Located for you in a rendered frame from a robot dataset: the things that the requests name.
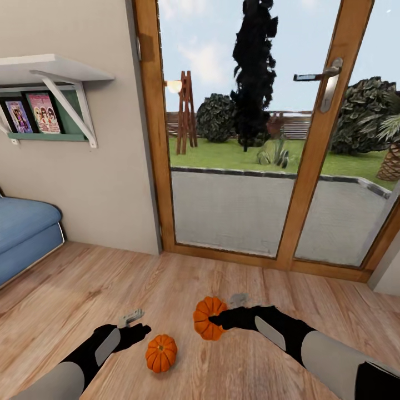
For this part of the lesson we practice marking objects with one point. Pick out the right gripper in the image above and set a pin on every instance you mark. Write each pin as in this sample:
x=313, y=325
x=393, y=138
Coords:
x=230, y=319

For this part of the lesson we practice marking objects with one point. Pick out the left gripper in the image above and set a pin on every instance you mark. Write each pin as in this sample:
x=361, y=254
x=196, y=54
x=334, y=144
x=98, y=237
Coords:
x=135, y=334

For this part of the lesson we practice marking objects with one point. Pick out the shelf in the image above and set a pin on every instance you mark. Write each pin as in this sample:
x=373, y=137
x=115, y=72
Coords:
x=69, y=99

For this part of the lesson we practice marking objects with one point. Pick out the pumpkin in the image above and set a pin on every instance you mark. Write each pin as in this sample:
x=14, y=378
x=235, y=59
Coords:
x=161, y=353
x=209, y=307

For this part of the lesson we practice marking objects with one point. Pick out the door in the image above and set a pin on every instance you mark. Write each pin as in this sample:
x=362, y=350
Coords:
x=274, y=130

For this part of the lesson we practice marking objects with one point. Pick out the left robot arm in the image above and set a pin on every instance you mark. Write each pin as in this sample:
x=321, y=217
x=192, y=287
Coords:
x=68, y=379

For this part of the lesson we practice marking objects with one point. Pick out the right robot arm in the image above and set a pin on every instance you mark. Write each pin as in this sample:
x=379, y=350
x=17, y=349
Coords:
x=347, y=372

